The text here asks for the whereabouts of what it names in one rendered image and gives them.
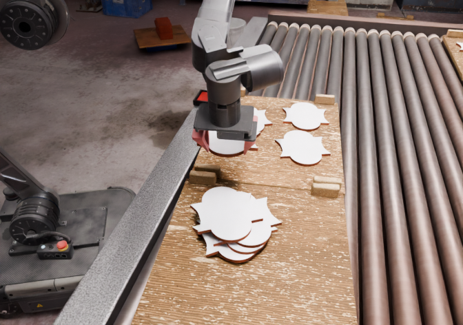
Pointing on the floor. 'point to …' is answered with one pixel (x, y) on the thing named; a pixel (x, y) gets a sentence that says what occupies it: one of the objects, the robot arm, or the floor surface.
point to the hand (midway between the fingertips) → (226, 148)
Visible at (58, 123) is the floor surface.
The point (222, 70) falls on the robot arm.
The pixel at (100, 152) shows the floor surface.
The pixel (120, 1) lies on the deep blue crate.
